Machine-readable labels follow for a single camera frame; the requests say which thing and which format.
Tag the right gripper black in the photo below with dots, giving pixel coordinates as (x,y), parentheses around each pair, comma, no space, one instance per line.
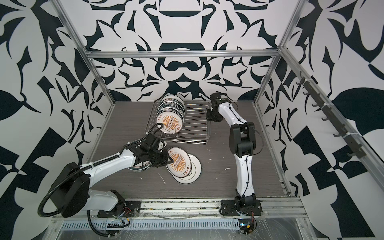
(209,117)

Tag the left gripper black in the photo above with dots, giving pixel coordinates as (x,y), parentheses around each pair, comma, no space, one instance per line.
(165,160)

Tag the white plate red green band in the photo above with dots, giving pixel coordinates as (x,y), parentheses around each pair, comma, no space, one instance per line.
(141,166)

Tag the white plate orange sunburst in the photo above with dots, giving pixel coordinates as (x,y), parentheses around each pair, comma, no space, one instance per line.
(181,165)

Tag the wire dish rack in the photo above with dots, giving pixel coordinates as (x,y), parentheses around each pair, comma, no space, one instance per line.
(192,128)

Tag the white plate green cloud motif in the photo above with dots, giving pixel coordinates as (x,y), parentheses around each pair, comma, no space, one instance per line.
(194,173)

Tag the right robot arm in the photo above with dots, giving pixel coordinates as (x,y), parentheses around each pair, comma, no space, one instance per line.
(242,143)

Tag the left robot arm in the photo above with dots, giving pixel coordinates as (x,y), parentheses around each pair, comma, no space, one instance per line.
(72,190)

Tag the white plate back row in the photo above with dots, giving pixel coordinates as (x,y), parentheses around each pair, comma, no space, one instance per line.
(171,120)

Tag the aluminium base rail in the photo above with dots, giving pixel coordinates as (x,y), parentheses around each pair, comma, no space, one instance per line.
(274,207)

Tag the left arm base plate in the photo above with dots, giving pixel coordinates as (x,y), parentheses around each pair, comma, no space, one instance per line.
(126,210)

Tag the white cable duct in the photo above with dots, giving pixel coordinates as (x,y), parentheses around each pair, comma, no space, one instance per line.
(185,224)

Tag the aluminium frame crossbar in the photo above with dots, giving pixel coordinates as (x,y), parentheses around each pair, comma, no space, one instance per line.
(181,54)

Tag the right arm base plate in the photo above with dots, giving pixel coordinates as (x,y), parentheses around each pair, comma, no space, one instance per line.
(231,208)

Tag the wall hook rail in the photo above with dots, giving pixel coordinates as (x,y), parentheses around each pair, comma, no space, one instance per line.
(333,116)

